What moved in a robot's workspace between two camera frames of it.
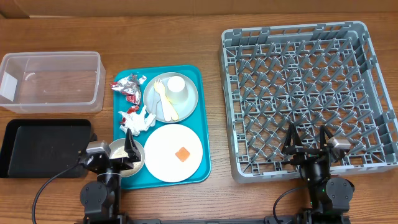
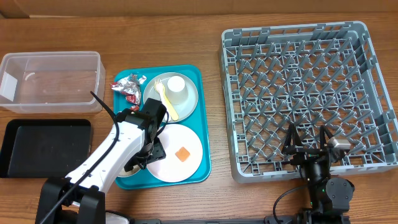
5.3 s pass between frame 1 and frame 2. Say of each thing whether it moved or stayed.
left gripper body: moved
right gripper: stayed
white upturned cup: stayed
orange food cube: stayed
